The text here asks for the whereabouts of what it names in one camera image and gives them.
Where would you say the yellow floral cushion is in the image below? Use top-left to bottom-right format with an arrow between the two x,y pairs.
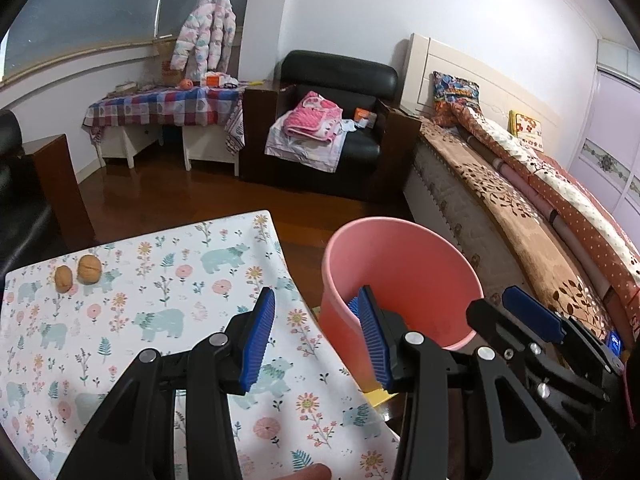
507,110 -> 545,151

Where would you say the floral tablecloth table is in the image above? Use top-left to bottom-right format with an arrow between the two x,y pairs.
0,210 -> 401,480

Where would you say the cream bed headboard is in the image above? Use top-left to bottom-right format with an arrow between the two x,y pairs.
402,32 -> 598,151

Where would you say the bed with patterned blankets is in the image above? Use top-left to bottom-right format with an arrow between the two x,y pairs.
420,117 -> 640,341

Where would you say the pink plastic bucket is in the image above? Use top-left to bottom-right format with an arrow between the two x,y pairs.
318,217 -> 485,391

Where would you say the beige mattress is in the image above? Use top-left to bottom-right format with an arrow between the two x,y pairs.
402,140 -> 506,306

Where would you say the black armchair with wooden arms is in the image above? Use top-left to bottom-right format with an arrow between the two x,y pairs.
0,109 -> 96,273
239,50 -> 423,203

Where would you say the person's left hand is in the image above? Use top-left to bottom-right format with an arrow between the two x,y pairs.
289,462 -> 332,480

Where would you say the pink patterned puffer jacket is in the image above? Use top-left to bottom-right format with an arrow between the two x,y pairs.
170,0 -> 236,72

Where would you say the colourful printed pillow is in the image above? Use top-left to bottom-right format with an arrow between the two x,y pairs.
431,71 -> 482,128

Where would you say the pink clothes pile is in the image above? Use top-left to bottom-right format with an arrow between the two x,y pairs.
264,120 -> 346,173

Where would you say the lilac wardrobe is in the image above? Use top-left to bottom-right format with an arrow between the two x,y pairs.
570,39 -> 640,221

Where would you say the pink blanket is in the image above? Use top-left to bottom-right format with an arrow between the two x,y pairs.
282,91 -> 343,141

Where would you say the red floral quilt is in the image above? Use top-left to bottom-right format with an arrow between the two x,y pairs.
450,105 -> 640,306

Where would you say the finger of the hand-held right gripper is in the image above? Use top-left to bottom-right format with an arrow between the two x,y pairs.
501,285 -> 570,343
466,298 -> 610,407

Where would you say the plaid cloth side table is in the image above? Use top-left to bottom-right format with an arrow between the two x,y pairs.
82,82 -> 246,153

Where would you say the yellow box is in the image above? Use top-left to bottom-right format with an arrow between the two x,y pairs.
367,385 -> 401,406

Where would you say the orange and white box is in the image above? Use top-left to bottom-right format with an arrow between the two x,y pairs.
201,71 -> 240,88

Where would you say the white side table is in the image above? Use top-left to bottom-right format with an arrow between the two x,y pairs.
97,122 -> 241,177

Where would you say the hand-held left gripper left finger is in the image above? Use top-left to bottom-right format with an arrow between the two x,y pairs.
55,286 -> 278,480

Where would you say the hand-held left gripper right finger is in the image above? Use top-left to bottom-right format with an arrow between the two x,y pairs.
356,284 -> 582,480

